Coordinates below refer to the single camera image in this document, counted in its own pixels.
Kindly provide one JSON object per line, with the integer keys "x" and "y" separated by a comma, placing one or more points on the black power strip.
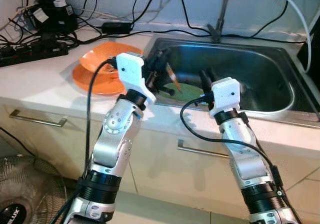
{"x": 30, "y": 54}

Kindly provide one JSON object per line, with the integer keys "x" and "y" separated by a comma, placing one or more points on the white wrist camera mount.
{"x": 227, "y": 94}
{"x": 131, "y": 71}

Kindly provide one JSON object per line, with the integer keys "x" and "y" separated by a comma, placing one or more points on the cream kitchen cabinet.
{"x": 160, "y": 174}

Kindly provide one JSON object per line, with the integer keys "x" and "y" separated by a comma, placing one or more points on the black appliance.
{"x": 312, "y": 54}

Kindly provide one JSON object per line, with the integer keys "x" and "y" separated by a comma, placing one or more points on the metal sink faucet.
{"x": 223, "y": 14}

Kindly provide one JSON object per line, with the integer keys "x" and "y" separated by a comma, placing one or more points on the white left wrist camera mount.
{"x": 131, "y": 71}

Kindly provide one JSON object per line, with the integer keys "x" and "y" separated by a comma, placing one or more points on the orange plastic bowl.
{"x": 105, "y": 54}

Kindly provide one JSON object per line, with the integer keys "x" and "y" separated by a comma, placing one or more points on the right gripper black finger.
{"x": 204, "y": 81}
{"x": 212, "y": 78}

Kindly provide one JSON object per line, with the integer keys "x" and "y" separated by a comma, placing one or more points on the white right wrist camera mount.
{"x": 227, "y": 94}

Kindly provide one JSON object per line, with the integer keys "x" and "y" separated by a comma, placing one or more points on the white plastic bowl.
{"x": 244, "y": 89}

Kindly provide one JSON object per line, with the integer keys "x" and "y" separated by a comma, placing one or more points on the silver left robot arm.
{"x": 112, "y": 144}

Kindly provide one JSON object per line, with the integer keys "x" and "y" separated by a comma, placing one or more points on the stainless steel sink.
{"x": 260, "y": 69}

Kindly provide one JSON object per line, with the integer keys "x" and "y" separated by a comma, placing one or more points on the small black power adapter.
{"x": 117, "y": 27}

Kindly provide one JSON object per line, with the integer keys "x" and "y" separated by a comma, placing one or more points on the black power supply box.
{"x": 52, "y": 19}

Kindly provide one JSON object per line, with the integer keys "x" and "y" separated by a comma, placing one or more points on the orange plastic plate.
{"x": 95, "y": 84}

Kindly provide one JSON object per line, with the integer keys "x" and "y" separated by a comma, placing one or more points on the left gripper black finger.
{"x": 165, "y": 58}
{"x": 167, "y": 88}

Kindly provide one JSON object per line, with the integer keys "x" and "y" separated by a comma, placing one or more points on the green plate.
{"x": 187, "y": 91}

